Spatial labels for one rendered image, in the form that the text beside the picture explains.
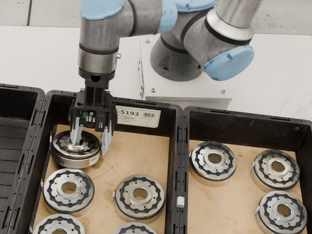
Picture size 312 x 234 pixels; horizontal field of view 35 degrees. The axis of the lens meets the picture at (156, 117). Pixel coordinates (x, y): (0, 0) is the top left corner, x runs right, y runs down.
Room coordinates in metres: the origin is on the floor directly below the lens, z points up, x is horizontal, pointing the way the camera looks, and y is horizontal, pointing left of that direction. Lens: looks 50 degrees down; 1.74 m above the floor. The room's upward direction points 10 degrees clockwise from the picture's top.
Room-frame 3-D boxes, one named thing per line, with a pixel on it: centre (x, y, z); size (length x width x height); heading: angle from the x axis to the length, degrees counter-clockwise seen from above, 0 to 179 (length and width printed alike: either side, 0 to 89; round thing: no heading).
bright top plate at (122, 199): (0.53, 0.00, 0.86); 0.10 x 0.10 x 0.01
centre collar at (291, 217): (0.55, -0.29, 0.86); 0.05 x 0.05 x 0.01
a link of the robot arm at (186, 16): (1.00, -0.04, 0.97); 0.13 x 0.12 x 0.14; 38
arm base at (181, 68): (1.00, -0.03, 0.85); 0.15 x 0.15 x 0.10
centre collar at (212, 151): (0.65, -0.14, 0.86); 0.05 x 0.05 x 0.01
